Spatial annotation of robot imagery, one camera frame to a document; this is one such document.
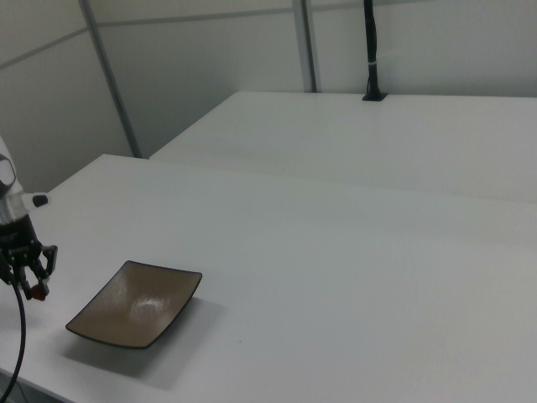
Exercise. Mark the brown square ceramic plate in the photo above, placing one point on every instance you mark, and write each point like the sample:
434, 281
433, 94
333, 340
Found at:
134, 306

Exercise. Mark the grey metal partition post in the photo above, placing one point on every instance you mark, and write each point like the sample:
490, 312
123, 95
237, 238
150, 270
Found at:
306, 46
110, 80

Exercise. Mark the black pole with white band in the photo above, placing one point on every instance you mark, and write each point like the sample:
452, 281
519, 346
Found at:
371, 42

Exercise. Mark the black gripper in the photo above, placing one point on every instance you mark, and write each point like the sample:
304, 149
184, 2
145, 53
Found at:
19, 237

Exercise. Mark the small black clamp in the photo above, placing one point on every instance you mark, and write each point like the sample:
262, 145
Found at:
40, 200

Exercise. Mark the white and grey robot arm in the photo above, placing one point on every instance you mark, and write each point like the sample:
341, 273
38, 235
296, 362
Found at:
8, 201

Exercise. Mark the white side table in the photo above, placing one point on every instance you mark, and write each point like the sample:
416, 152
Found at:
335, 138

